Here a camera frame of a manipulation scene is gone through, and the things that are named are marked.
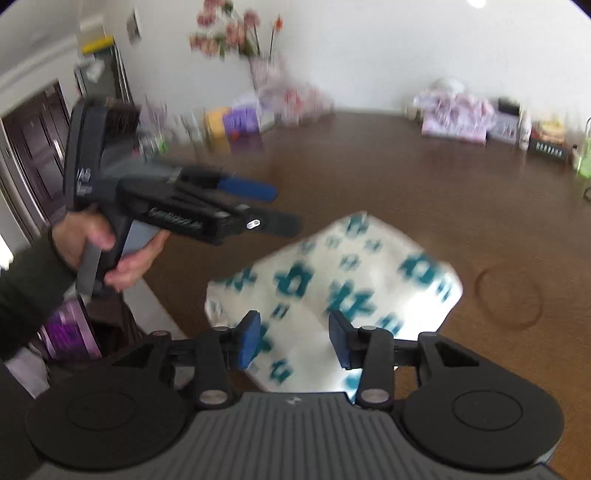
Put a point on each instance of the person's left hand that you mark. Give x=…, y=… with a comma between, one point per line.
x=74, y=230

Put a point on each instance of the yellow cardboard box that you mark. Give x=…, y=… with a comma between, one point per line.
x=217, y=123

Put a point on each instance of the dark wooden door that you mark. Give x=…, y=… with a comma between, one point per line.
x=37, y=138

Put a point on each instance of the white round appliance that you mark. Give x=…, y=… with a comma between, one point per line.
x=445, y=86

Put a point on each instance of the purple package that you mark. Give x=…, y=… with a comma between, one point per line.
x=69, y=332

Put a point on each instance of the purple tissue pack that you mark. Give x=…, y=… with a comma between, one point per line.
x=241, y=121

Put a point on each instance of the green spray bottle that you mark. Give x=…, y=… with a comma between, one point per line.
x=584, y=157

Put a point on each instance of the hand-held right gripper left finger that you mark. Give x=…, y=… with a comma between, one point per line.
x=249, y=341

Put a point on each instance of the floral tissue box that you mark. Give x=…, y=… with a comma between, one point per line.
x=504, y=128

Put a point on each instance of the pink artificial flower bouquet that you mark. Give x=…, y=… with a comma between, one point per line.
x=231, y=32

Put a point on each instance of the clear yellow storage box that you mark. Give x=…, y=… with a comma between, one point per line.
x=550, y=131

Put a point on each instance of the clear red printed plastic bag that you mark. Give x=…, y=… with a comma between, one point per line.
x=302, y=104

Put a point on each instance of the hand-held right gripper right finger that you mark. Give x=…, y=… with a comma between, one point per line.
x=339, y=339

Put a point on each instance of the small black box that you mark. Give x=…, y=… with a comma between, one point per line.
x=509, y=107

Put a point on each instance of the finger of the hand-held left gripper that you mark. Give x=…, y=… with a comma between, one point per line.
x=277, y=224
x=249, y=189

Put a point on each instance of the cream teal floral garment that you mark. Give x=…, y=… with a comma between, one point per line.
x=323, y=258

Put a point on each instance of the small white spray bottle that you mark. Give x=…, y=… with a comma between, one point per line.
x=524, y=131

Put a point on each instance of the small wall hanging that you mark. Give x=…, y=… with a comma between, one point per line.
x=134, y=25

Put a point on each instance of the folded purple floral clothes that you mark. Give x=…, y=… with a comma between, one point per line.
x=455, y=117

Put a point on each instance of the black sign box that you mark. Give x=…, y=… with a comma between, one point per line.
x=548, y=150

